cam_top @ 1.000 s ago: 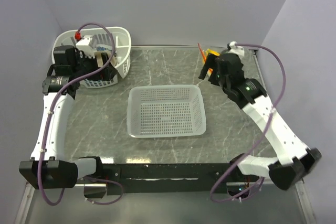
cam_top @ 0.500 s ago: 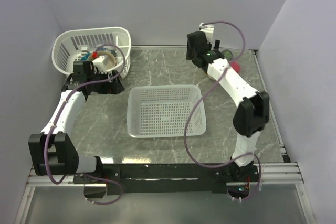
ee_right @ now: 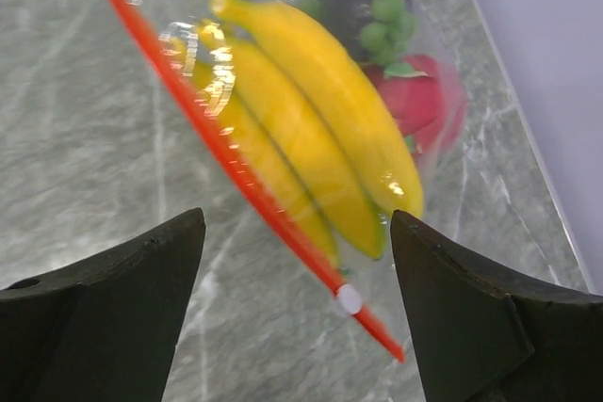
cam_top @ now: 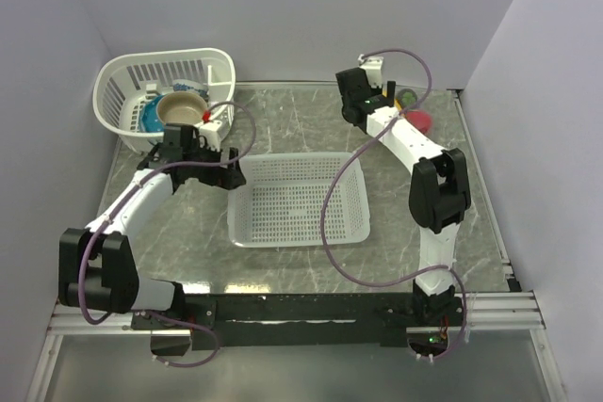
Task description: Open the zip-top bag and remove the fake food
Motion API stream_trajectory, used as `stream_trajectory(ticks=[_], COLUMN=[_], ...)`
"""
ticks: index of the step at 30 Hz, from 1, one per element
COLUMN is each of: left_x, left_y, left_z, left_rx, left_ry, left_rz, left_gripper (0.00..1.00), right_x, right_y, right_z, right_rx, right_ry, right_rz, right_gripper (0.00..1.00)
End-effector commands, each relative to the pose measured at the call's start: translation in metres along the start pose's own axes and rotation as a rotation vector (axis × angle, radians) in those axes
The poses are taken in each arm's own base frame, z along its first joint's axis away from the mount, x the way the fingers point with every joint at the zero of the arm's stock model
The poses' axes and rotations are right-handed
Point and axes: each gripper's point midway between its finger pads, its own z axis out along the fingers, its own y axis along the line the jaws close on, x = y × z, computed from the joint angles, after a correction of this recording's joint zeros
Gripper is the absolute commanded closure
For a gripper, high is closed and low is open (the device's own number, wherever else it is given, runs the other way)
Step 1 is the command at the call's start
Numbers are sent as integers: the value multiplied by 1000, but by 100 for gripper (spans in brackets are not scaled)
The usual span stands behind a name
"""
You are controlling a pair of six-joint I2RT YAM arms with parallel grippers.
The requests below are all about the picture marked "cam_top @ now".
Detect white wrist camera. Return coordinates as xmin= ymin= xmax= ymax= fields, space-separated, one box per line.
xmin=358 ymin=55 xmax=383 ymax=88
xmin=196 ymin=111 xmax=230 ymax=151

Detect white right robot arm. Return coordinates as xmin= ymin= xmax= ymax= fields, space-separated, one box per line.
xmin=335 ymin=66 xmax=471 ymax=326

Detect white slotted dish basket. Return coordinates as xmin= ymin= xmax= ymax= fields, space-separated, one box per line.
xmin=92 ymin=48 xmax=236 ymax=154

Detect blue patterned white dish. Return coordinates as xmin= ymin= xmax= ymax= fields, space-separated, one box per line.
xmin=172 ymin=79 xmax=208 ymax=99

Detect white perforated tray basket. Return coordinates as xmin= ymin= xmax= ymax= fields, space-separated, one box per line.
xmin=227 ymin=152 xmax=370 ymax=249

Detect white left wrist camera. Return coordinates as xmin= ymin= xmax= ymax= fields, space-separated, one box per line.
xmin=196 ymin=111 xmax=230 ymax=151

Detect yellow fake banana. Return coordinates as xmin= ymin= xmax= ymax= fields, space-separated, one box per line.
xmin=385 ymin=80 xmax=396 ymax=106

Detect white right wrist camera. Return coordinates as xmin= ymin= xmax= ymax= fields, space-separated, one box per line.
xmin=358 ymin=55 xmax=383 ymax=88

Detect blue plate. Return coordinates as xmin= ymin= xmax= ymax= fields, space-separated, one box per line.
xmin=139 ymin=95 xmax=164 ymax=133

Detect purple cable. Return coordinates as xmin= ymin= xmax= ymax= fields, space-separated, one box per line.
xmin=77 ymin=101 xmax=257 ymax=369
xmin=319 ymin=47 xmax=472 ymax=362

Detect aluminium frame rail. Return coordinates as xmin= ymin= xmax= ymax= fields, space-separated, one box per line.
xmin=46 ymin=293 xmax=546 ymax=336

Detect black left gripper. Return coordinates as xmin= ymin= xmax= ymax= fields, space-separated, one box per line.
xmin=184 ymin=138 xmax=245 ymax=190

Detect clear zip top bag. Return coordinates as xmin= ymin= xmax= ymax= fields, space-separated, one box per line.
xmin=395 ymin=88 xmax=432 ymax=135

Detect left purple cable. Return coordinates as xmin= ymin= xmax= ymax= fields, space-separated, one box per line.
xmin=77 ymin=101 xmax=257 ymax=369

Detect red fake apple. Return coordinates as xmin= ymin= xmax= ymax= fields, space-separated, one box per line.
xmin=406 ymin=110 xmax=432 ymax=135

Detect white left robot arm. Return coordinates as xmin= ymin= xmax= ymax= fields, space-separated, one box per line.
xmin=57 ymin=124 xmax=246 ymax=329

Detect beige bowl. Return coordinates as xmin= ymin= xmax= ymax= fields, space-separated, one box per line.
xmin=157 ymin=91 xmax=209 ymax=125

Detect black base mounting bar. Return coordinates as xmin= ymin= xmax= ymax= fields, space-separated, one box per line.
xmin=131 ymin=291 xmax=464 ymax=351

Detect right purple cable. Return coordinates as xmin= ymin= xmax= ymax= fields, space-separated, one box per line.
xmin=319 ymin=47 xmax=472 ymax=362

